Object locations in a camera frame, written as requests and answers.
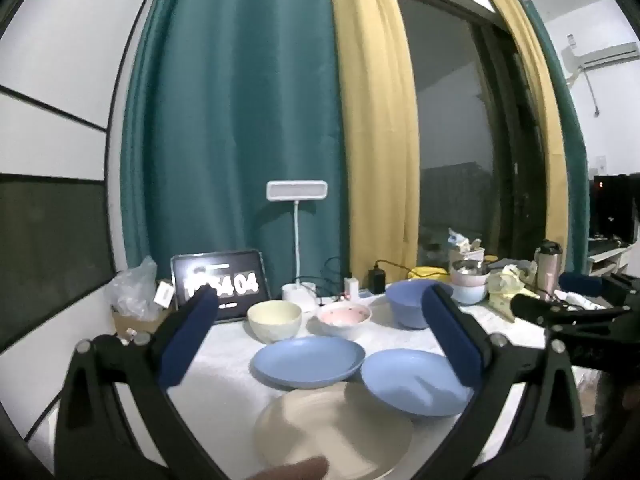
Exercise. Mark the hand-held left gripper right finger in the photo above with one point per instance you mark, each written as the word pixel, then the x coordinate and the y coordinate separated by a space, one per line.
pixel 450 340

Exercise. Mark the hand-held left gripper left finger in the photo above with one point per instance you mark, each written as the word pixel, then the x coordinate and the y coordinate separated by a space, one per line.
pixel 190 340

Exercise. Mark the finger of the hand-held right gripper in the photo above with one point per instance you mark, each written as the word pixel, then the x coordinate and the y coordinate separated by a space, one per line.
pixel 535 306
pixel 580 284

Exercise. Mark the blue plate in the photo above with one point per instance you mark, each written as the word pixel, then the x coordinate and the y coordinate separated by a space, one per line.
pixel 305 360
pixel 405 380

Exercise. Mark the cream bowl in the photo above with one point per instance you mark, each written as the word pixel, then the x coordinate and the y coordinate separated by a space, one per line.
pixel 275 317

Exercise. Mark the beige plate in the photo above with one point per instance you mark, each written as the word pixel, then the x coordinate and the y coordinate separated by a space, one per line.
pixel 330 430

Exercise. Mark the person's left hand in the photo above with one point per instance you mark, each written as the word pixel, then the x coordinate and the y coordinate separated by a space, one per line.
pixel 295 470

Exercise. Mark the printed yellow tissue pack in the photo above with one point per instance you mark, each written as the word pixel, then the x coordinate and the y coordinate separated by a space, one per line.
pixel 500 305

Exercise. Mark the steel thermos bottle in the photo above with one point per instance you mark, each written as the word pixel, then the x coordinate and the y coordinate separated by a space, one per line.
pixel 547 265

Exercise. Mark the open pale yellow tissue pack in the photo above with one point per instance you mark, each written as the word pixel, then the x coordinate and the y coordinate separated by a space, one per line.
pixel 505 280

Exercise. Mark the white tv stand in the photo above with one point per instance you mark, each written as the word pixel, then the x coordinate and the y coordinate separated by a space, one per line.
pixel 612 257

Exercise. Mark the white quilted tablecloth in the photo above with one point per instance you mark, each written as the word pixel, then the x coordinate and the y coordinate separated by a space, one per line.
pixel 230 360

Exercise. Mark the light blue bowl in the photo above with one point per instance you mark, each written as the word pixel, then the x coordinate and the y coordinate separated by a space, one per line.
pixel 470 295

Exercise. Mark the small white box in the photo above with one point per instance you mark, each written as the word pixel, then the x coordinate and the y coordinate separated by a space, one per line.
pixel 164 295

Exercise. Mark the brown cardboard box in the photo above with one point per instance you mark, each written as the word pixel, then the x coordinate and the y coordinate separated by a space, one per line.
pixel 125 327

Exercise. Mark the pink steel-lined bowl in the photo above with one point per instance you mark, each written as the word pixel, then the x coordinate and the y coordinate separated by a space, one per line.
pixel 470 272

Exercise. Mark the yellow packet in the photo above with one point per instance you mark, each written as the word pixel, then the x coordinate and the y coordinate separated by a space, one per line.
pixel 427 272

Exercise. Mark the clear plastic bag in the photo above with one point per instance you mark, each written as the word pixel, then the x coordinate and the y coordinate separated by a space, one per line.
pixel 132 285

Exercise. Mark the tablet showing clock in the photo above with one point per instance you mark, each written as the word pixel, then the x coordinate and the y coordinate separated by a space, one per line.
pixel 235 270

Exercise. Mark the white plastic basket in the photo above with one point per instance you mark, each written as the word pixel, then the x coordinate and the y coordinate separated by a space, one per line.
pixel 467 255

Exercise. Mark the black monitor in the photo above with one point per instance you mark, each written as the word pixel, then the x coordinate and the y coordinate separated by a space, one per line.
pixel 617 205

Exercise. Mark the black charger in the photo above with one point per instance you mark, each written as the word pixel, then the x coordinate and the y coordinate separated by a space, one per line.
pixel 377 280

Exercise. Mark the blue packet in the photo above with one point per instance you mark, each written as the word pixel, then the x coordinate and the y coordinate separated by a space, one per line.
pixel 456 237

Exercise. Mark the white charger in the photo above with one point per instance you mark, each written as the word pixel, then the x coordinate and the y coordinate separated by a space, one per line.
pixel 352 286

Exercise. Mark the teal curtain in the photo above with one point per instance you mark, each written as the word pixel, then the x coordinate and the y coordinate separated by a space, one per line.
pixel 225 110
pixel 575 160

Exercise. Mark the yellow curtain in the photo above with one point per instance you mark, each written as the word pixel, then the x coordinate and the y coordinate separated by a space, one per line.
pixel 375 135
pixel 550 160

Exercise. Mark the white desk lamp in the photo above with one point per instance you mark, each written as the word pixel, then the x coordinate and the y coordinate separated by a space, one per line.
pixel 297 191

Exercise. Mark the dark glass sliding door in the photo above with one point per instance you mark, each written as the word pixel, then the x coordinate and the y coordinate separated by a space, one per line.
pixel 450 135

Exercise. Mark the white air conditioner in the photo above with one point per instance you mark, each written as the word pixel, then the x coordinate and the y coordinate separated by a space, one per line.
pixel 600 55

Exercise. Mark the white wall socket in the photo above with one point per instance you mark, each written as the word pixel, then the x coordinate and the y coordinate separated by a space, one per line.
pixel 602 163

